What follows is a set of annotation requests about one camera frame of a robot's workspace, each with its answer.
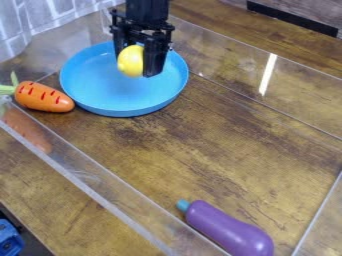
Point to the orange toy carrot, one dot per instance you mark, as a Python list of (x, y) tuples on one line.
[(38, 96)]

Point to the purple toy eggplant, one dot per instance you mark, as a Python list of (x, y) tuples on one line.
[(239, 238)]

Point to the yellow toy lemon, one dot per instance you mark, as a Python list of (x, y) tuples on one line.
[(130, 61)]

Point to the white patterned curtain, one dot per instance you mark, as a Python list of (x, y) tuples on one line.
[(28, 17)]

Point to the clear acrylic enclosure wall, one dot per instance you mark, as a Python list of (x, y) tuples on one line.
[(249, 140)]

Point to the blue round tray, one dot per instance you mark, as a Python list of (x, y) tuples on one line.
[(103, 91)]

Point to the blue object at corner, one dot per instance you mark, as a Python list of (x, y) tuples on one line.
[(11, 240)]

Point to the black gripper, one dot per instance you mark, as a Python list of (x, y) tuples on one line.
[(143, 20)]

